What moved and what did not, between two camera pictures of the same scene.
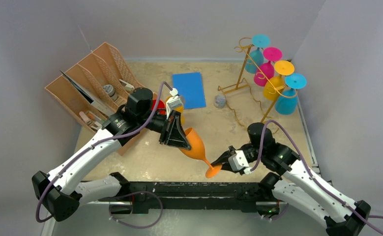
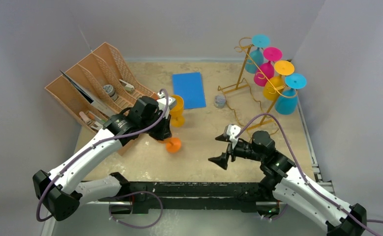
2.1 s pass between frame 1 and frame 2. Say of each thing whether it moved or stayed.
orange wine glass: moved
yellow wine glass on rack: stayed
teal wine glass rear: stayed
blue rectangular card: stayed
